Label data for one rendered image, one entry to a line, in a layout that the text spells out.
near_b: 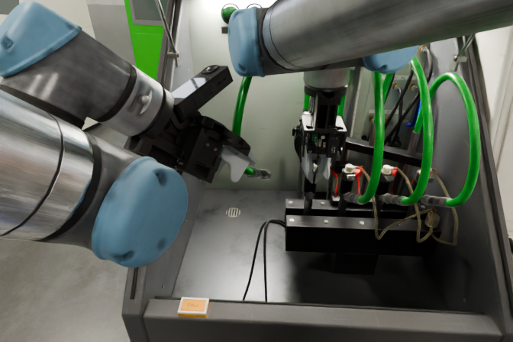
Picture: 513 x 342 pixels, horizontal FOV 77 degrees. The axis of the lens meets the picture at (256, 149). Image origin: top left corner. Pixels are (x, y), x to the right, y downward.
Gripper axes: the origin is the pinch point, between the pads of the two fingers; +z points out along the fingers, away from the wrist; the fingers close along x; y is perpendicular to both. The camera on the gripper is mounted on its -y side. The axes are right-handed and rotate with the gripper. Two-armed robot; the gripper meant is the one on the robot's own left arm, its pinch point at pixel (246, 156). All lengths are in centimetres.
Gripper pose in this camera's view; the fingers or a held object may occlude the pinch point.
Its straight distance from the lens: 54.7
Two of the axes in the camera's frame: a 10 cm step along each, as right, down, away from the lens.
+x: 7.6, 1.1, -6.4
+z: 5.6, 3.9, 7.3
